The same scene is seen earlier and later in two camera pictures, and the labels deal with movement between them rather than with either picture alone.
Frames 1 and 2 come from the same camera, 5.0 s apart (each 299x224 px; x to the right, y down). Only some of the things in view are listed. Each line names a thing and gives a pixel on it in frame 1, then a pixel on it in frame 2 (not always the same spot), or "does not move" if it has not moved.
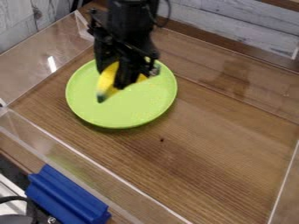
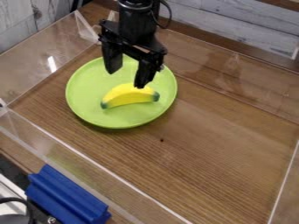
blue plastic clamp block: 58,196 does not move
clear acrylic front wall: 30,147 does not move
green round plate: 130,107 does not move
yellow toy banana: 105,86 -> 126,94
